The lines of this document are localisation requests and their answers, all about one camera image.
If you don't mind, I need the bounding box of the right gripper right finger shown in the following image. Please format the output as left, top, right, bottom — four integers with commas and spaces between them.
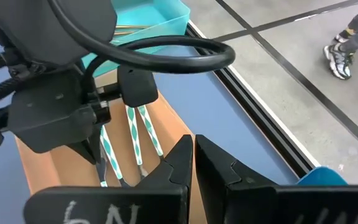
195, 134, 358, 224

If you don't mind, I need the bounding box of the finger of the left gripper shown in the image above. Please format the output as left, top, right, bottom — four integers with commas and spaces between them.
6, 68, 111, 166
117, 64, 159, 108

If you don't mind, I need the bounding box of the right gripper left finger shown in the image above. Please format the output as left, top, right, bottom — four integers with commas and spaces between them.
23, 134, 194, 224

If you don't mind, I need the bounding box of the mosaic-handled silver fork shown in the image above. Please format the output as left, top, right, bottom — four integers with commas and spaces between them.
125, 105, 149, 179

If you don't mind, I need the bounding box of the orange translucent plastic bin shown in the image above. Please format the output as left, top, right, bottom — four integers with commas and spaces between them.
14, 70, 208, 224

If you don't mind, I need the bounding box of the blue plastic bin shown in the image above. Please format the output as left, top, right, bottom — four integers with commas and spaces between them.
296, 166, 349, 187

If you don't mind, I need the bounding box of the blue-grey table mat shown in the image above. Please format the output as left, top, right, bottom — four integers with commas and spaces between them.
0, 40, 300, 224

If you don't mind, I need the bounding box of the teal translucent plastic bin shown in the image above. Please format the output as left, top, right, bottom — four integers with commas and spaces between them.
81, 0, 191, 78

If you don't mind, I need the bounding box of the person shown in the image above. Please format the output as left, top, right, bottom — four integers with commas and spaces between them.
323, 0, 358, 81

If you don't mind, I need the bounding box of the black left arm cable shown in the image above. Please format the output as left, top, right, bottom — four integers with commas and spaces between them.
47, 0, 236, 94

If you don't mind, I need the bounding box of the black aluminium table frame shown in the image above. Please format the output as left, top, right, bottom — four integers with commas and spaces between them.
184, 22, 322, 179

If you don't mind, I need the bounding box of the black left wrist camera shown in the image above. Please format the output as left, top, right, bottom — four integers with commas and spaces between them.
0, 0, 117, 68

